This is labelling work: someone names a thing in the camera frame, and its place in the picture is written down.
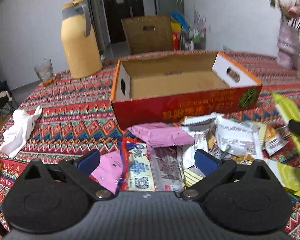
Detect green snack packet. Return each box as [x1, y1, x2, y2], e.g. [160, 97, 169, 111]
[272, 93, 300, 156]

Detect pink snack packet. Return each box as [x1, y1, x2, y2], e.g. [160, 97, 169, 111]
[127, 122, 195, 148]
[90, 151, 123, 194]

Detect white printed snack packet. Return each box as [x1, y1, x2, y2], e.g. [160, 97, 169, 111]
[215, 115, 260, 155]

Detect clear brown snack packet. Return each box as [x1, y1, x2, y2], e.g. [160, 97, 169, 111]
[148, 147, 184, 193]

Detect colourful patterned tablecloth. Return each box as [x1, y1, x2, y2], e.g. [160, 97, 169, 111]
[0, 49, 300, 240]

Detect blue white snack bar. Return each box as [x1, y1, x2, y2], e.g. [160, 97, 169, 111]
[120, 138, 155, 191]

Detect white crumpled cloth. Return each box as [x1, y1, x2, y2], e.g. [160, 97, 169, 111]
[0, 106, 43, 158]

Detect pink flower vase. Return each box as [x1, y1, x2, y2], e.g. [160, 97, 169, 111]
[277, 22, 300, 69]

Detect red orange cardboard box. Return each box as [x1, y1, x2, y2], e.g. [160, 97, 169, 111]
[110, 50, 262, 129]

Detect glass cup with drink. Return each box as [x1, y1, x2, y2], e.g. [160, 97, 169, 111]
[34, 59, 55, 87]

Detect black folding chair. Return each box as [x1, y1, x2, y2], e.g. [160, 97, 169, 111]
[0, 80, 18, 116]

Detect yellow thermos jug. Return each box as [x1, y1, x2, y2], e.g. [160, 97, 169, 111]
[61, 0, 102, 79]

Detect dried pink flowers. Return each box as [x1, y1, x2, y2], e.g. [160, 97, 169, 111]
[269, 0, 300, 30]

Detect brown wooden chair back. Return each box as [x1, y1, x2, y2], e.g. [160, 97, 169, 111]
[122, 15, 174, 55]

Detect dark entrance door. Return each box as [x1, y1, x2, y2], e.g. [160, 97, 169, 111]
[103, 0, 145, 43]

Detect wire storage rack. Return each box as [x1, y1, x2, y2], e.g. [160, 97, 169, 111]
[180, 16, 207, 50]

